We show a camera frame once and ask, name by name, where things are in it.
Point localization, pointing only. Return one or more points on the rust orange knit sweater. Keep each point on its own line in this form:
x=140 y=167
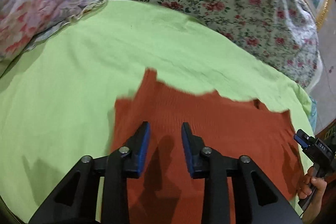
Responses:
x=166 y=193

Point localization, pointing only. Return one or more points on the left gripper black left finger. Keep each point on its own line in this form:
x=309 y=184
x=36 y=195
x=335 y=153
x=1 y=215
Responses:
x=74 y=199

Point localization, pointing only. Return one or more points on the pink purple floral cloth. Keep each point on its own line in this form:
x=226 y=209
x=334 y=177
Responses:
x=36 y=3

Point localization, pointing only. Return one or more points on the light green bed sheet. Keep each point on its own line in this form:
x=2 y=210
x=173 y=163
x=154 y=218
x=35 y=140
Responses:
x=57 y=100

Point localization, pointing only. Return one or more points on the teal patterned cloth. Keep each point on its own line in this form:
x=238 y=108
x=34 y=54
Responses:
x=313 y=114

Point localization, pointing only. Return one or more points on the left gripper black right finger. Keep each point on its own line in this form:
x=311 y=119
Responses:
x=236 y=190

